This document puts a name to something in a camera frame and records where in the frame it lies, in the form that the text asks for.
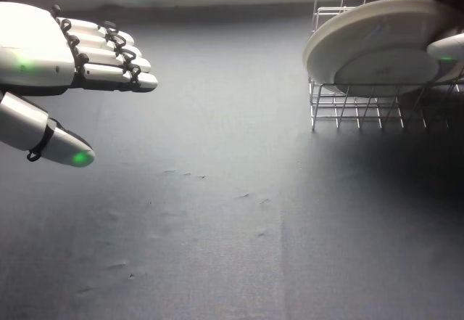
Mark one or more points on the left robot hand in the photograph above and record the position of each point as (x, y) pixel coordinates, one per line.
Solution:
(32, 44)

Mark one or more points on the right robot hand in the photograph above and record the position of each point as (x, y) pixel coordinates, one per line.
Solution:
(449, 49)

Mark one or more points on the white plate with grey print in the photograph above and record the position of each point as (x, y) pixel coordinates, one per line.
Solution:
(373, 44)

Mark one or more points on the grey table cloth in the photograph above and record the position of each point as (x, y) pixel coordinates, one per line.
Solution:
(217, 189)

